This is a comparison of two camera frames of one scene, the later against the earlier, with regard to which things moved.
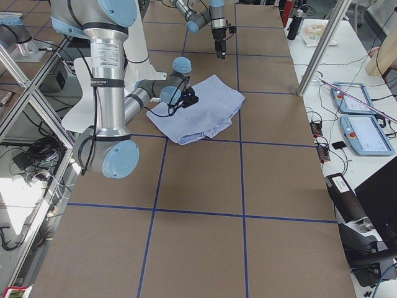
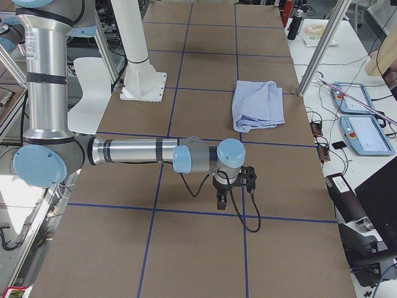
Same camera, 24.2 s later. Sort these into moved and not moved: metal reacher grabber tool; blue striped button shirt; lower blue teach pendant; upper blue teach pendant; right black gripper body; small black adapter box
Moved: right black gripper body; blue striped button shirt
Not moved: lower blue teach pendant; upper blue teach pendant; small black adapter box; metal reacher grabber tool
